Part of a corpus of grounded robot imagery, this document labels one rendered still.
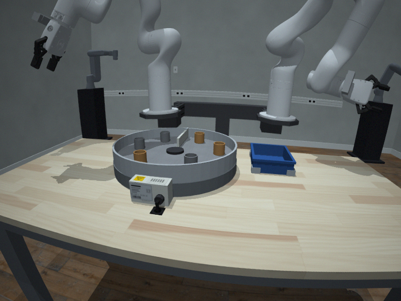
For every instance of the blue shallow tray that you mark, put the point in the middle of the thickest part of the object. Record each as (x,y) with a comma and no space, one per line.
(282,160)

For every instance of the bronze bushing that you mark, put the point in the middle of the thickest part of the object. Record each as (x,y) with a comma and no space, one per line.
(140,155)
(199,137)
(219,148)

